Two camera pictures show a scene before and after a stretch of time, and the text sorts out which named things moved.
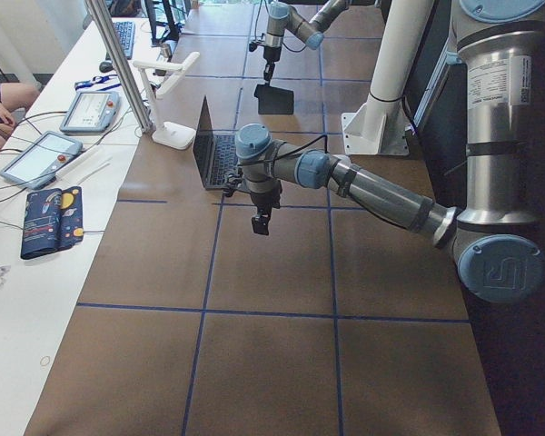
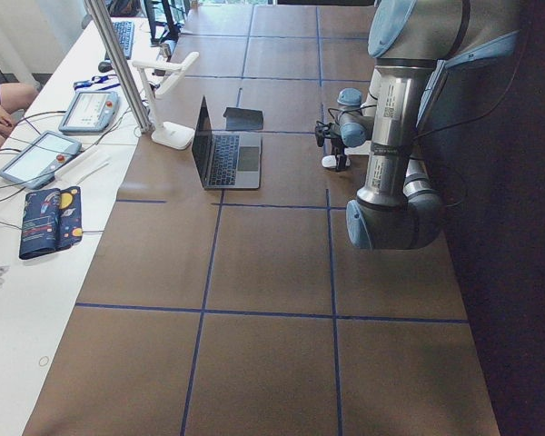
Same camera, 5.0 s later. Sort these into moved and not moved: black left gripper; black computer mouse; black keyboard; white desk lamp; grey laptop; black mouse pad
Moved: black left gripper; black mouse pad
Not moved: black computer mouse; black keyboard; white desk lamp; grey laptop
